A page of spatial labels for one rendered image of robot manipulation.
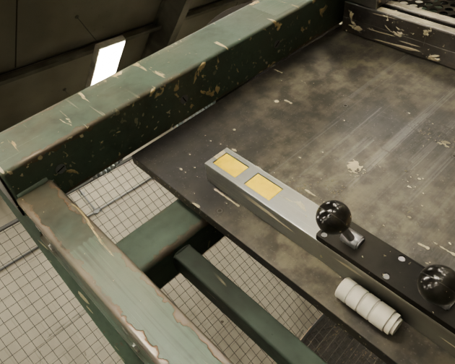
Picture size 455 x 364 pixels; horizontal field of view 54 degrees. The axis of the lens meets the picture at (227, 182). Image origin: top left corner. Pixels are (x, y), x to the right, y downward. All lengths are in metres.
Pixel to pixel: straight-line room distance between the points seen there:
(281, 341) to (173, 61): 0.52
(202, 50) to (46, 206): 0.40
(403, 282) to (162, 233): 0.36
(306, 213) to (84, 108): 0.40
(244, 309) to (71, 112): 0.42
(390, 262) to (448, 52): 0.55
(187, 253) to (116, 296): 0.18
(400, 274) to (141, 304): 0.31
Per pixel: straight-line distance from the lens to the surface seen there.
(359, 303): 0.57
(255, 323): 0.64
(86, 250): 0.62
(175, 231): 0.72
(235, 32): 0.92
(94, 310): 1.26
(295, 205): 0.63
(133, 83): 0.81
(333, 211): 0.47
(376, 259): 0.58
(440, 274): 0.45
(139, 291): 0.56
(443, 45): 1.01
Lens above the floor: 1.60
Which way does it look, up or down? 6 degrees up
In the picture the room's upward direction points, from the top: 40 degrees counter-clockwise
